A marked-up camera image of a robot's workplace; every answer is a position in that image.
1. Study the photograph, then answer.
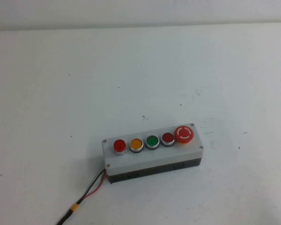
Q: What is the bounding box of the grey push button control box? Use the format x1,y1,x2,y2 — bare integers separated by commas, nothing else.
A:
102,122,204,185

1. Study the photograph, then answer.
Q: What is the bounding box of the yellow push button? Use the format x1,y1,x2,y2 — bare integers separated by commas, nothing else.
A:
129,138,145,154

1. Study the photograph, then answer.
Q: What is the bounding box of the red mushroom emergency stop button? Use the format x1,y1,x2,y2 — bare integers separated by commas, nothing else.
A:
174,125,195,144

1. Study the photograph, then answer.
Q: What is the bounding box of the flat dark red push button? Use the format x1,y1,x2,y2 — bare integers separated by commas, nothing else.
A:
160,132,176,147

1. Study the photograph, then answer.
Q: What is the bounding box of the green push button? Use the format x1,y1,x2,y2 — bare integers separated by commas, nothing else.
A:
145,135,161,150

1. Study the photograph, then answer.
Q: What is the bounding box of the red and black power cable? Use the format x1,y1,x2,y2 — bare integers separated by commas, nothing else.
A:
56,169,108,225

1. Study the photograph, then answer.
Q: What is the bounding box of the tall red illuminated push button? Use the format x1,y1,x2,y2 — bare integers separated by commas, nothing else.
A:
113,139,128,156

